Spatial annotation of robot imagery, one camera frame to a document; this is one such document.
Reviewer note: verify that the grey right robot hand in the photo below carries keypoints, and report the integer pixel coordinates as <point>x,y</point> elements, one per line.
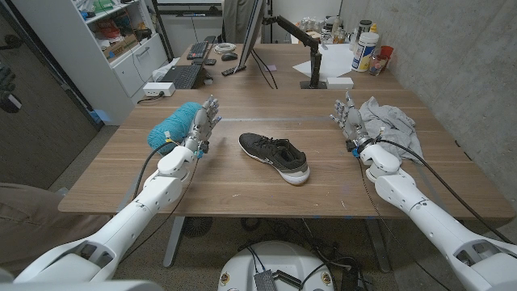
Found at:
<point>353,125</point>

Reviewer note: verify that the person's dark gloved hand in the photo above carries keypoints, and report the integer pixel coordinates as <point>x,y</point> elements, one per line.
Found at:
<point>6,87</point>

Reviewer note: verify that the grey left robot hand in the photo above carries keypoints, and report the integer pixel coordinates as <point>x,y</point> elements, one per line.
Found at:
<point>202,125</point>

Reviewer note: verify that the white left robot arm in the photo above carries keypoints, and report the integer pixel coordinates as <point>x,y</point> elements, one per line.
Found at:
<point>133,210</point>

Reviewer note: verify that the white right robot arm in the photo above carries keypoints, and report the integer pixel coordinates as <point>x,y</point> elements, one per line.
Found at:
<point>424,214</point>

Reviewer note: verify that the teal yarn skein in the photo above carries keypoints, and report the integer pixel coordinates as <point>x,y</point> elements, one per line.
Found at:
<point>173,125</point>

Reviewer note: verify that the grey crumpled shirt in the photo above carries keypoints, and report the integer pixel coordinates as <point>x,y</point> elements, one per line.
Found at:
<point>387,117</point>

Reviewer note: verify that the small white box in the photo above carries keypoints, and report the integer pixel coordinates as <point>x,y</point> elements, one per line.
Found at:
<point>339,83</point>

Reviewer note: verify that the black keyboard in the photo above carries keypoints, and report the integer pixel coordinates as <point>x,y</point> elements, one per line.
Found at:
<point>198,50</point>
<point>183,76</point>

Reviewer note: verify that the white power strip box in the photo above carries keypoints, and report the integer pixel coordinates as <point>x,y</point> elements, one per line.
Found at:
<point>158,89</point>

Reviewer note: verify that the black remote control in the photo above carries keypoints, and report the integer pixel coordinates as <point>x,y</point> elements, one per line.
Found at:
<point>233,70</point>

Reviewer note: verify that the small black device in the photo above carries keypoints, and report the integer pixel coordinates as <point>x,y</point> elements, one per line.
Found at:
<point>210,61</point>

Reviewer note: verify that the clear glass jar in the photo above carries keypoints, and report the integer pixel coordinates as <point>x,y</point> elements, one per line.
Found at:
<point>377,65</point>

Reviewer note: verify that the white paper sheet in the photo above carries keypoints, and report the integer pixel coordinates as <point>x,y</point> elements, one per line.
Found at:
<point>335,60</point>

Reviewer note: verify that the white plastic bag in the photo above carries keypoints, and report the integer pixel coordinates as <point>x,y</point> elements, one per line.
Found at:
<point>163,69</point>

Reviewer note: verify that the white wipes canister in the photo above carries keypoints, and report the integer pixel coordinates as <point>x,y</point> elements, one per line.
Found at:
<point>364,52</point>

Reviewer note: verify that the black computer mouse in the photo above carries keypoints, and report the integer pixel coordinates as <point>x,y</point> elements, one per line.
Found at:
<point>229,56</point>

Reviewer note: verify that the black sneaker with white sole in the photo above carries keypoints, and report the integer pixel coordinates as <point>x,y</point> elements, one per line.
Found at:
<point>278,155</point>

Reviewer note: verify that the red cup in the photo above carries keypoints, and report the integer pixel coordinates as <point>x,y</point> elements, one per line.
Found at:
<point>387,51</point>

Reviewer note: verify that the purple sticky note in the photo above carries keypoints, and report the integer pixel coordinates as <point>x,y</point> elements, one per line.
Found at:
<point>270,68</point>

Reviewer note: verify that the white shelf cabinet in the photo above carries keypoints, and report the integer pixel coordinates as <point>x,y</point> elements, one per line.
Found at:
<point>121,77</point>

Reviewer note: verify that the black and white bottle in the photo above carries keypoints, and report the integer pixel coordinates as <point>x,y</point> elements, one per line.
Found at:
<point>364,27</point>

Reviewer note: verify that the yellow bottle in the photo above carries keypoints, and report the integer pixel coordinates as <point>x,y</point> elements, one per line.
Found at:
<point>373,28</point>

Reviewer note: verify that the round black fan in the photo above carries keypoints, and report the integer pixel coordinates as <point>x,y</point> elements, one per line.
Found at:
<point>196,226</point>

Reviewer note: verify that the flat computer monitor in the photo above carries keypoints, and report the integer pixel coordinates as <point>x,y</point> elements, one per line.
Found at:
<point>252,28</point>

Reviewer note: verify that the cardboard box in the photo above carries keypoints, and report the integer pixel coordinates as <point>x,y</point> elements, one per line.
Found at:
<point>119,47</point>

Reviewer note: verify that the beige hanging jacket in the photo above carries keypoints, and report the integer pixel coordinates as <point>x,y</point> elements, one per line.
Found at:
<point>236,16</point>

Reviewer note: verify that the grey table leg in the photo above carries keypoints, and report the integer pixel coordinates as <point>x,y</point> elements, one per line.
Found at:
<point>377,242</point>
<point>173,242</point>

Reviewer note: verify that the person in tan trousers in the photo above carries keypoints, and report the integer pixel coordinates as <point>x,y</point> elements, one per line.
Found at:
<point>40,222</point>

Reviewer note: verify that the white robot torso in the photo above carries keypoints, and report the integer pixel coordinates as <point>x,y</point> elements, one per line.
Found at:
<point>278,258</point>

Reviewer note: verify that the whiteboard with black frame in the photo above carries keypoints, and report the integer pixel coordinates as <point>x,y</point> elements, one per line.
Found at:
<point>182,30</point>

